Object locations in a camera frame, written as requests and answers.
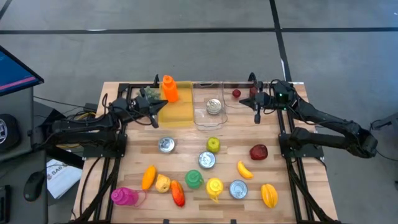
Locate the black computer mouse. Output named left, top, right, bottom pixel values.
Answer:
left=23, top=170, right=47, bottom=203

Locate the narrow clear plastic bin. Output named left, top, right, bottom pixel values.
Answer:
left=192, top=81, right=228, bottom=130

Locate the yellow toy banana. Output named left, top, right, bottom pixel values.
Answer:
left=237, top=160, right=254, bottom=180

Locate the blue screen monitor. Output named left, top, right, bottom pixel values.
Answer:
left=0, top=45, right=44, bottom=97

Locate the wide clear plastic bin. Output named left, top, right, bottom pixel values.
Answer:
left=223, top=81, right=275, bottom=110

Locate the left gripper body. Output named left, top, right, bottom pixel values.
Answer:
left=131, top=88, right=160, bottom=129

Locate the pink plastic bottle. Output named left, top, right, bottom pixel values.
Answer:
left=110, top=187, right=147, bottom=208

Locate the orange plastic bottle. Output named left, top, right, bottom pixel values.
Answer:
left=161, top=75, right=180, bottom=103

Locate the red-orange oblong toy fruit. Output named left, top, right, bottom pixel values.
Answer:
left=169, top=180, right=187, bottom=208

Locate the yellow cable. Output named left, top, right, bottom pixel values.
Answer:
left=63, top=111, right=97, bottom=126

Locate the tin can olive label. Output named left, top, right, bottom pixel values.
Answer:
left=157, top=136, right=176, bottom=154

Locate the black aluminium table frame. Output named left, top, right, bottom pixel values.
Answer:
left=70, top=81, right=343, bottom=224

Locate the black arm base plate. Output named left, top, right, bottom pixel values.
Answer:
left=279, top=133, right=325, bottom=159
left=83, top=133, right=127, bottom=159

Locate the tin can colourful label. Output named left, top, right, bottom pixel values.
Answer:
left=206, top=98, right=223, bottom=116

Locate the yellow toy starfruit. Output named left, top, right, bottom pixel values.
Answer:
left=260, top=183, right=279, bottom=209

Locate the tin can red label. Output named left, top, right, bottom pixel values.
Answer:
left=229, top=179, right=249, bottom=200

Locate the black cap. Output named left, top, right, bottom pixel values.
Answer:
left=0, top=113, right=22, bottom=153

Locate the yellow plastic bottle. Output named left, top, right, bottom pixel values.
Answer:
left=205, top=177, right=224, bottom=205

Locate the yellow translucent plastic bin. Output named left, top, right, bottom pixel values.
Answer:
left=157, top=81, right=196, bottom=128

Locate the grey operator desk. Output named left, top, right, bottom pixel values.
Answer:
left=0, top=86, right=49, bottom=224

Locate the green plastic bottle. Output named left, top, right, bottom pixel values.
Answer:
left=185, top=169, right=205, bottom=190

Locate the black keyboard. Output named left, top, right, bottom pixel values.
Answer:
left=0, top=185, right=12, bottom=215

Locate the green broccoli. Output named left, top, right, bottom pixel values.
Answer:
left=138, top=86, right=162, bottom=101

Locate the green toy apple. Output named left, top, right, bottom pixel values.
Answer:
left=206, top=136, right=222, bottom=154

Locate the white printed paper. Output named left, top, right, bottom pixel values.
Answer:
left=45, top=158, right=83, bottom=200

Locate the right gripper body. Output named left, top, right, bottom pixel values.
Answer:
left=253, top=80, right=276, bottom=124

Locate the yellow toy pear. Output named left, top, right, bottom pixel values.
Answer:
left=154, top=174, right=172, bottom=194

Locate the dark red lumpy fruit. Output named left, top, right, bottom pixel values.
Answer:
left=249, top=144, right=269, bottom=161

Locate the tin can blue label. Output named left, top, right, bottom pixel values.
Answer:
left=198, top=151, right=216, bottom=170

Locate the orange toy mango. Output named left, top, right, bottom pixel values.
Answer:
left=141, top=165, right=157, bottom=191

